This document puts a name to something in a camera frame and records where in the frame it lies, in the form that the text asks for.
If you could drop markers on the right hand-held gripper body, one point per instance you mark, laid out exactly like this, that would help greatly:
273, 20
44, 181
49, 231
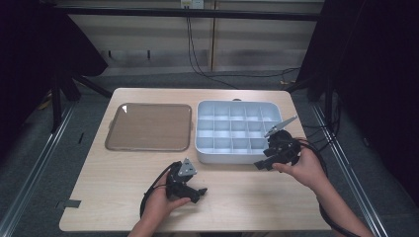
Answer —
285, 148

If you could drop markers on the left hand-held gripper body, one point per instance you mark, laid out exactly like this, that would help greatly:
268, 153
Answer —
176, 184

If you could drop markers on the light blue divided storage box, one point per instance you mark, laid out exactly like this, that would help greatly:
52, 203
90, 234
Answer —
230, 131

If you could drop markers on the person's left hand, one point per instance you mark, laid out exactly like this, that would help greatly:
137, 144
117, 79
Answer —
158, 204

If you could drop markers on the person's right hand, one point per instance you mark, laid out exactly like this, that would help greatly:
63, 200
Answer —
308, 169

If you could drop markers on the brown transparent flat tray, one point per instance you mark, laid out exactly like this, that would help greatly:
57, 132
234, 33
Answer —
150, 126

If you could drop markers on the grey tape piece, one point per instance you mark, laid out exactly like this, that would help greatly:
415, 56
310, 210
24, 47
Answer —
69, 204

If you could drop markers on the dark curtain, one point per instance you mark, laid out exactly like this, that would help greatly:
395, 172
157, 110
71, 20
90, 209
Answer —
375, 82
26, 65

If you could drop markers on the black metal stand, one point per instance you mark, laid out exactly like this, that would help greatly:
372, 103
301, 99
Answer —
57, 98

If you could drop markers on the black horizontal metal bar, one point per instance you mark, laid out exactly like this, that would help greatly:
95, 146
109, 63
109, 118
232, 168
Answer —
184, 13

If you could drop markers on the metal floor rail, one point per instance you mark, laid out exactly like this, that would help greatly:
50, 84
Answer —
36, 164
355, 184

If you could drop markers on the white wall outlet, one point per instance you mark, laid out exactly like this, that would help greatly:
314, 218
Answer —
192, 4

